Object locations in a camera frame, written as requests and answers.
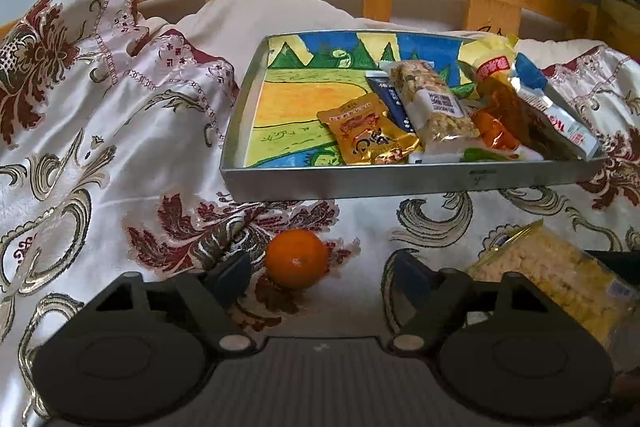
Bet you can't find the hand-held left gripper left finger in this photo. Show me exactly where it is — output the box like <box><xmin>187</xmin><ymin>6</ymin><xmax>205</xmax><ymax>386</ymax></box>
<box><xmin>82</xmin><ymin>252</ymin><xmax>256</xmax><ymax>354</ymax></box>

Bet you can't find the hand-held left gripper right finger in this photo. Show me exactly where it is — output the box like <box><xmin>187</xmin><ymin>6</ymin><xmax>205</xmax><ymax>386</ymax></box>
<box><xmin>382</xmin><ymin>249</ymin><xmax>566</xmax><ymax>354</ymax></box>

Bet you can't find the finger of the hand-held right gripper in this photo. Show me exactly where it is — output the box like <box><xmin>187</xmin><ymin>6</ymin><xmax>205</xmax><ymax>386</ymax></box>
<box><xmin>584</xmin><ymin>249</ymin><xmax>640</xmax><ymax>282</ymax></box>

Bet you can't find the orange tangerine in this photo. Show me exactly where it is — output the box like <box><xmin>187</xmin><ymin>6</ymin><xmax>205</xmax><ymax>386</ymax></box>
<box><xmin>264</xmin><ymin>228</ymin><xmax>330</xmax><ymax>290</ymax></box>

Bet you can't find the clear rice cracker packet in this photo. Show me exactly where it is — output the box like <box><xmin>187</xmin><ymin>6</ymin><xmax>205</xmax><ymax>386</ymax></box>
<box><xmin>467</xmin><ymin>219</ymin><xmax>640</xmax><ymax>348</ymax></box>

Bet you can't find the red label white packet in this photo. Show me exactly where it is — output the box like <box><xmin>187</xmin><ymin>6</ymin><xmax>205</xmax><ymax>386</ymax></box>
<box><xmin>517</xmin><ymin>87</ymin><xmax>601</xmax><ymax>158</ymax></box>

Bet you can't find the gold snack packet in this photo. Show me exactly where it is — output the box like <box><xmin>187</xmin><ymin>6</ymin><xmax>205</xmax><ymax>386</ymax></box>
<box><xmin>316</xmin><ymin>94</ymin><xmax>423</xmax><ymax>166</ymax></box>

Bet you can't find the clear nut bar packet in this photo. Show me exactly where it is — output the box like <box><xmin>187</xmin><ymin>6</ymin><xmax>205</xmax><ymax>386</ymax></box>
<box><xmin>387</xmin><ymin>59</ymin><xmax>481</xmax><ymax>142</ymax></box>

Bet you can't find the navy blue stick packet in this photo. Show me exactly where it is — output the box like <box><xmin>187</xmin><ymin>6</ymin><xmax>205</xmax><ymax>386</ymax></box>
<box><xmin>365</xmin><ymin>71</ymin><xmax>416</xmax><ymax>132</ymax></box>

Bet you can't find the metal tray with painted lining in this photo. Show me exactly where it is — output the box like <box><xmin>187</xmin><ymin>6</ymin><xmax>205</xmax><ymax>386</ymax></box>
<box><xmin>220</xmin><ymin>29</ymin><xmax>608</xmax><ymax>204</ymax></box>

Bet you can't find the orange snack packet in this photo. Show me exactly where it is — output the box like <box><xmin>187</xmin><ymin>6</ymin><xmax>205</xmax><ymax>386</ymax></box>
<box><xmin>457</xmin><ymin>34</ymin><xmax>551</xmax><ymax>152</ymax></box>

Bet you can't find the floral satin blanket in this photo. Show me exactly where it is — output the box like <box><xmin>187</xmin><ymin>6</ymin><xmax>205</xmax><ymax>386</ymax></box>
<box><xmin>0</xmin><ymin>0</ymin><xmax>640</xmax><ymax>427</ymax></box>

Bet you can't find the white pillow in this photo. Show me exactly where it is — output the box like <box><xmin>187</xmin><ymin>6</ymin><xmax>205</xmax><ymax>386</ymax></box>
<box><xmin>175</xmin><ymin>0</ymin><xmax>366</xmax><ymax>72</ymax></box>

